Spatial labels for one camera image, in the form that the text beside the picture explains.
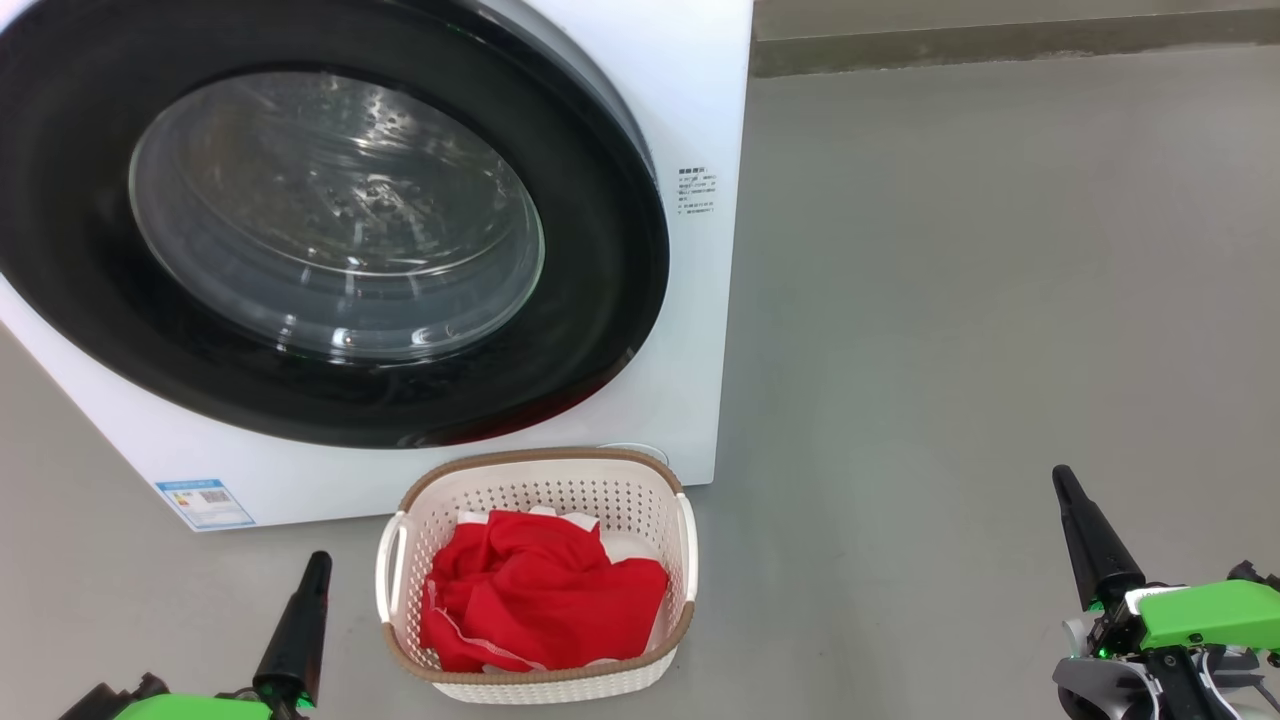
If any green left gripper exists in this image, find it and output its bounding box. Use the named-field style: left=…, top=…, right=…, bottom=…
left=112, top=551, right=333, bottom=720

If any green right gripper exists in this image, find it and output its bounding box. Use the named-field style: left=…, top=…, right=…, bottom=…
left=1052, top=465, right=1280, bottom=720

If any dark round washing machine door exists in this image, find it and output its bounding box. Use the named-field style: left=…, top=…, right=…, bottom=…
left=0, top=0, right=671, bottom=449

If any cream perforated laundry basket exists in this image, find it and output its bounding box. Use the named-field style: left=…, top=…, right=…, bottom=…
left=375, top=447, right=699, bottom=705

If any white front-load washing machine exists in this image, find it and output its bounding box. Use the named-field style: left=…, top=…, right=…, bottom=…
left=0, top=0, right=755, bottom=532

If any blue energy label sticker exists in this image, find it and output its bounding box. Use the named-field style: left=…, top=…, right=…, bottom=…
left=155, top=479, right=256, bottom=530

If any grey text warning sticker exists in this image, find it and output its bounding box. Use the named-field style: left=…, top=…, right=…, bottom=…
left=676, top=167, right=719, bottom=216

